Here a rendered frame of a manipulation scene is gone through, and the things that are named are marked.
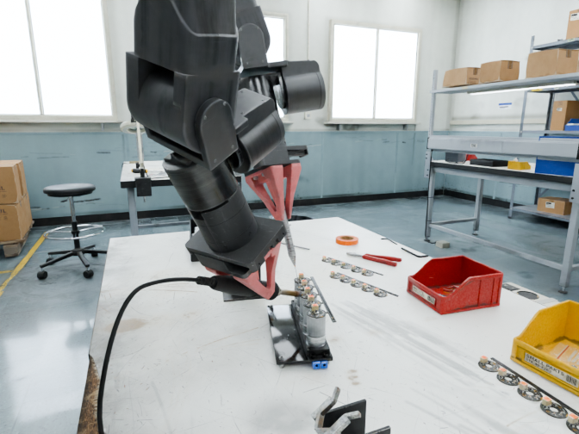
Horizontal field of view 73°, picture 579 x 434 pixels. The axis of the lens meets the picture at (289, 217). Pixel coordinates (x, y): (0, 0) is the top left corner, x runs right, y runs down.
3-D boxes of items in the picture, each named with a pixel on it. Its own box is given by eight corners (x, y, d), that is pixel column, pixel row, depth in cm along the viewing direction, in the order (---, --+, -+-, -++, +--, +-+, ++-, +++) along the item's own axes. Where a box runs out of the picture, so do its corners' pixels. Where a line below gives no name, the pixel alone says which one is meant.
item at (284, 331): (333, 365, 49) (333, 357, 49) (277, 370, 48) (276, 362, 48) (309, 308, 65) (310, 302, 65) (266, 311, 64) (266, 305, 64)
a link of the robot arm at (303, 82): (227, 42, 59) (234, 24, 51) (300, 34, 61) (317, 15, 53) (243, 123, 61) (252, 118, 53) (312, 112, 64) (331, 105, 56)
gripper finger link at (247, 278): (256, 267, 52) (229, 213, 47) (300, 279, 48) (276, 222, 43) (225, 306, 49) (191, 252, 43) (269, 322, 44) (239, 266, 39)
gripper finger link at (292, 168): (314, 213, 55) (298, 149, 56) (275, 220, 51) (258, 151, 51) (283, 220, 60) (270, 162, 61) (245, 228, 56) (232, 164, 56)
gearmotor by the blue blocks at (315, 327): (308, 354, 50) (308, 317, 49) (304, 344, 52) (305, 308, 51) (326, 352, 50) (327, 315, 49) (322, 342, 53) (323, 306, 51)
